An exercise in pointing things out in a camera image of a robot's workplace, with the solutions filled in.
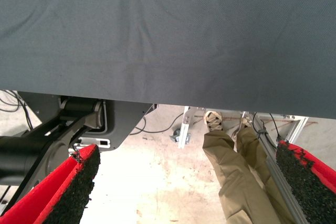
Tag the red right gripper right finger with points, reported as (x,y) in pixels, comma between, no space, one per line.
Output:
(309,182)

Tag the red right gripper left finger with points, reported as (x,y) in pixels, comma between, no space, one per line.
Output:
(39,197)

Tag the person in khaki trousers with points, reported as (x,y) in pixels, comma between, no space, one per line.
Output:
(236,169)

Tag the grey caster wheel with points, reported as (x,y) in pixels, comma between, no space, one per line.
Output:
(178,136)

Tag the dark grey table cloth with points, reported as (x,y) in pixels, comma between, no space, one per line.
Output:
(157,37)

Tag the aluminium profile frame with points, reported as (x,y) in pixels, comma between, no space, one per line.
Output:
(185,129)

